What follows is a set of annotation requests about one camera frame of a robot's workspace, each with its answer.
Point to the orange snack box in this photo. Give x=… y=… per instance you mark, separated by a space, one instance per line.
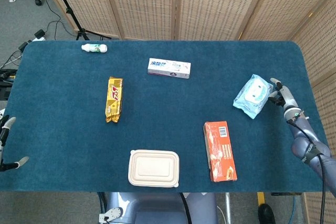
x=220 y=153

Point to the white power strip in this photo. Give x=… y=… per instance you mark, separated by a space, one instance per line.
x=38 y=39

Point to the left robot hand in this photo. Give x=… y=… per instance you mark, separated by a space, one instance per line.
x=5 y=129

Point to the white toothpaste box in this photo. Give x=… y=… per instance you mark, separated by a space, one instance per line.
x=168 y=68

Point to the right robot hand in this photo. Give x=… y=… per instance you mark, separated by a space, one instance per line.
x=286 y=96

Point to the silver table leg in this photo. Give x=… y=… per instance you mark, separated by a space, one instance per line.
x=228 y=208

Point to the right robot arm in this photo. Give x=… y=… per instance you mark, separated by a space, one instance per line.
x=304 y=134

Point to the blue grey robot torso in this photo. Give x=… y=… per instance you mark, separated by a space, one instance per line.
x=157 y=208

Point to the blue wet wipes pack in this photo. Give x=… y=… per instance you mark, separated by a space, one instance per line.
x=252 y=95

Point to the black equipment beside table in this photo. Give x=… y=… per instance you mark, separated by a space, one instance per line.
x=5 y=85

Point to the yellow table leg bracket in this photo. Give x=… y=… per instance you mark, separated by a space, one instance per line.
x=260 y=197

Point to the beige lidded food container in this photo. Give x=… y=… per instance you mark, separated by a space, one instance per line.
x=153 y=169

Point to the black power adapter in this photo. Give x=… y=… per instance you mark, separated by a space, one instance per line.
x=40 y=33

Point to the white green plastic bottle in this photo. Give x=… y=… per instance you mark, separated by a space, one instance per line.
x=94 y=48

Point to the black tripod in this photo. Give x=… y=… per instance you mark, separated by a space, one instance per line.
x=68 y=10

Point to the gold biscuit packet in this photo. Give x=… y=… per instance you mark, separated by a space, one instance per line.
x=114 y=98

